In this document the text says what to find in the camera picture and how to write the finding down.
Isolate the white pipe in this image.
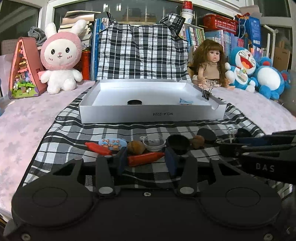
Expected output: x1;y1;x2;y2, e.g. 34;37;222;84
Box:
264;24;278;65

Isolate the stack of lying books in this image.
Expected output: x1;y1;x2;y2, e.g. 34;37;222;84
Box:
58;11;96;47

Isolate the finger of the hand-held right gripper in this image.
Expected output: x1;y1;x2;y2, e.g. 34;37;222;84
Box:
219;143;296;159
236;130;296;146

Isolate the brown cardboard box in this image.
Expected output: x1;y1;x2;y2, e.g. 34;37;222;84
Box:
274;40;291;71

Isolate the pink white rabbit plush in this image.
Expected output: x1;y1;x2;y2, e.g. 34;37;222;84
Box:
40;19;87;95

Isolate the pink fuzzy blanket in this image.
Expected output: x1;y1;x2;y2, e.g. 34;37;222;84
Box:
0;54;296;219

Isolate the row of colourful books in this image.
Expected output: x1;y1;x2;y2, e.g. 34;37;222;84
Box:
178;23;271;58

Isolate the black binder clip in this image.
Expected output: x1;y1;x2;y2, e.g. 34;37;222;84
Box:
200;89;212;101

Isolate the row of blue books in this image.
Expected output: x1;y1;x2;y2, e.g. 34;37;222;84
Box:
90;17;116;80

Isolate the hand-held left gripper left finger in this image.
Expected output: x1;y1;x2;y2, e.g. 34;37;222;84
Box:
50;147;129;197

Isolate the blue cat plush with bell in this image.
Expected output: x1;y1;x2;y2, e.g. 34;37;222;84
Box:
225;47;263;93

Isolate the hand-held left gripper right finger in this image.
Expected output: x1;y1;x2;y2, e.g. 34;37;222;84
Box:
165;147;245;198

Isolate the pale plastic crate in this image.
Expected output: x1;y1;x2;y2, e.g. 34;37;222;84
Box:
1;39;18;55

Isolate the blue gift bag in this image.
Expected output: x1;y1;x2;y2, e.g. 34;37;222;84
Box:
234;13;262;48

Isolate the long-haired brown doll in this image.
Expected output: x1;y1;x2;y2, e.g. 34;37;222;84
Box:
188;39;235;91

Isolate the black toy bowl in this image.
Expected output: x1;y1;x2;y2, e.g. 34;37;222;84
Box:
166;134;191;155

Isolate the black white checked cloth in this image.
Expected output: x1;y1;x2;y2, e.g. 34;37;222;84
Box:
22;13;288;201

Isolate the white cardboard box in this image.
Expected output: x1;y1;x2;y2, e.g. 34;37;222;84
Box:
79;79;227;124

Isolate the pink triangular house model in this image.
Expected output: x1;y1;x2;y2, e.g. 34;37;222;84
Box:
9;37;46;100

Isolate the red plastic basket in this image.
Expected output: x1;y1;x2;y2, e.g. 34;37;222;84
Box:
203;14;238;35

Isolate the grey cloth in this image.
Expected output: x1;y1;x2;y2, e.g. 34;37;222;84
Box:
29;26;48;47

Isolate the white paper cup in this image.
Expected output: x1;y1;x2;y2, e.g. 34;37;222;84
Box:
181;10;194;24

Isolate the clear plastic cup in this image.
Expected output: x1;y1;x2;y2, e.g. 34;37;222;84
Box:
140;135;166;152

